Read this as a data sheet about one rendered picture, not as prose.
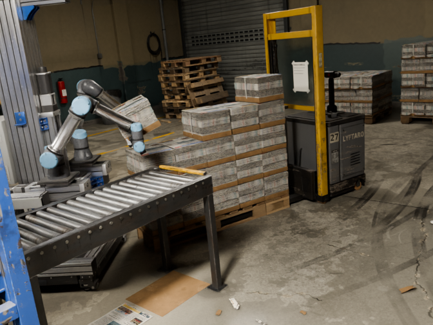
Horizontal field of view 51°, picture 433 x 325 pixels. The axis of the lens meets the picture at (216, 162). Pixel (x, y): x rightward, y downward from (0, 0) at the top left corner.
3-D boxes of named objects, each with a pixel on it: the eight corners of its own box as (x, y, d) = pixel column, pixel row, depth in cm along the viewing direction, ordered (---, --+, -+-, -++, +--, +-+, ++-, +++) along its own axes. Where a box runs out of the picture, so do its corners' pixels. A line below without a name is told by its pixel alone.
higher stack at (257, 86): (243, 205, 461) (232, 77, 427) (266, 197, 475) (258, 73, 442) (266, 215, 428) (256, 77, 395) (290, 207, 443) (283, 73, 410)
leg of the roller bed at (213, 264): (216, 283, 316) (207, 191, 299) (223, 285, 313) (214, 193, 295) (211, 287, 312) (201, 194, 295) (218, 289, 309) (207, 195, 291)
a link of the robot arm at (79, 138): (76, 149, 355) (73, 132, 352) (71, 147, 366) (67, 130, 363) (91, 146, 362) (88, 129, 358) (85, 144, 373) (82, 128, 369)
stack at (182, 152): (136, 238, 404) (123, 148, 383) (243, 204, 461) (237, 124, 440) (154, 253, 372) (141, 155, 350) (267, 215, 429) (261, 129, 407)
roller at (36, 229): (22, 224, 252) (20, 216, 251) (67, 242, 222) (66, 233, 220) (13, 227, 248) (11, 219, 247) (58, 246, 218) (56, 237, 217)
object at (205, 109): (180, 111, 405) (180, 109, 404) (209, 106, 418) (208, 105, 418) (200, 115, 374) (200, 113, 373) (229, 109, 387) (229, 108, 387)
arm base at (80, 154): (71, 161, 359) (68, 149, 357) (77, 157, 374) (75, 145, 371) (89, 160, 358) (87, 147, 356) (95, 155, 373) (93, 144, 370)
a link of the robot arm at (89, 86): (91, 76, 354) (138, 112, 382) (87, 76, 363) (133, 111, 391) (84, 88, 352) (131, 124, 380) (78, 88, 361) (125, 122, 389)
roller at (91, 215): (63, 209, 271) (62, 201, 269) (111, 224, 240) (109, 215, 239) (55, 211, 267) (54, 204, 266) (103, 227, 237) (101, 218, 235)
